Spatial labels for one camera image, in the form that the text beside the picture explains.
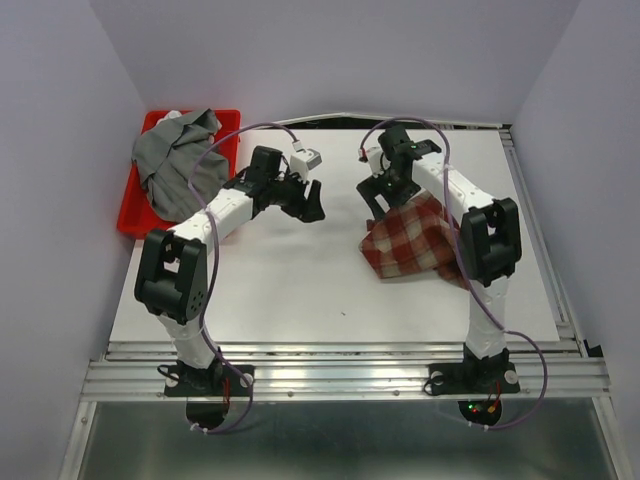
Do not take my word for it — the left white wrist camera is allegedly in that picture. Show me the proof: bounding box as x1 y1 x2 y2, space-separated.
288 140 322 183

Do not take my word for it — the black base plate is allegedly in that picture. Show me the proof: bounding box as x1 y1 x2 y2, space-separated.
156 362 255 398
429 362 521 396

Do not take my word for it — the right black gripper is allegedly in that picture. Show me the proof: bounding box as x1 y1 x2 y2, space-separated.
355 165 419 222

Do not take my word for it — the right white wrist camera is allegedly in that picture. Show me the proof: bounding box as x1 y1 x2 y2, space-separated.
359 147 389 178

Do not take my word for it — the red plaid skirt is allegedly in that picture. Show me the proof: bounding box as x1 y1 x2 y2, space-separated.
359 192 467 289

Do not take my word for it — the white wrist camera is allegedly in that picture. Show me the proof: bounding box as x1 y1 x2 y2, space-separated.
359 147 389 178
288 140 322 183

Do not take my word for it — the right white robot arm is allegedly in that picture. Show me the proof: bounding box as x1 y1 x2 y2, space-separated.
357 120 522 396

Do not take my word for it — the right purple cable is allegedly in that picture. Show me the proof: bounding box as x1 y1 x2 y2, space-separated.
358 116 551 432

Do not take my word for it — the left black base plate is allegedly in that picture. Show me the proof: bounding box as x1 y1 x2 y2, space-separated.
156 362 255 398

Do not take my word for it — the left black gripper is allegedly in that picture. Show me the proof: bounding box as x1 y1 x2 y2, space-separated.
267 166 325 223

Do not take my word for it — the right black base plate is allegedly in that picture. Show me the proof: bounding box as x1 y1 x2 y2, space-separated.
429 362 521 396

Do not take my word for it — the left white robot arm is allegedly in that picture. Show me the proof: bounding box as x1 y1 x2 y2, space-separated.
134 146 325 395

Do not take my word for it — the grey skirt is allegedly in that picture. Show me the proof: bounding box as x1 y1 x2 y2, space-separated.
132 109 230 223

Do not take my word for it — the red plastic bin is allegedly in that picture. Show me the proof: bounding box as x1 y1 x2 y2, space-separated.
117 109 242 240

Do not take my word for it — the aluminium right side rail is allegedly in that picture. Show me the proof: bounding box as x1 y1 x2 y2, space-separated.
498 124 604 359

